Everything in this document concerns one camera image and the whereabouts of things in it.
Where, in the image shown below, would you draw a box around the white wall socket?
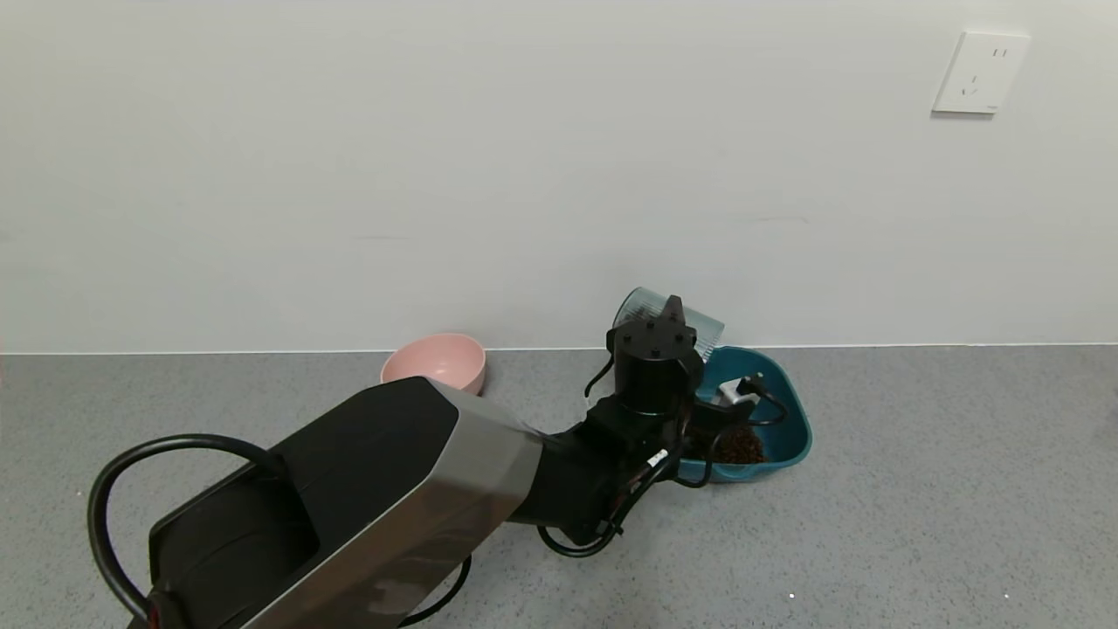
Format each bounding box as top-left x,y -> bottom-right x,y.
931,32 -> 1032,116

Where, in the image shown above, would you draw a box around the brown solid pellets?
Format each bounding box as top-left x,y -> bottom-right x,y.
712,424 -> 769,467

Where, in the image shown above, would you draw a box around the transparent teal ribbed cup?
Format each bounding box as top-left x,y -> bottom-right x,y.
614,287 -> 726,363

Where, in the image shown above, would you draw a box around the pink plastic bowl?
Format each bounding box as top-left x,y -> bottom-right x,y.
381,333 -> 487,396

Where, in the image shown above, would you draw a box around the teal square plastic basin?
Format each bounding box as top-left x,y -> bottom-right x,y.
677,346 -> 812,482

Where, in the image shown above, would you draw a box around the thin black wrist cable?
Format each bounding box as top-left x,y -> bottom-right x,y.
537,374 -> 787,557

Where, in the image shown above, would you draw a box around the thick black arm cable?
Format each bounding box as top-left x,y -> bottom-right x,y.
87,434 -> 473,626

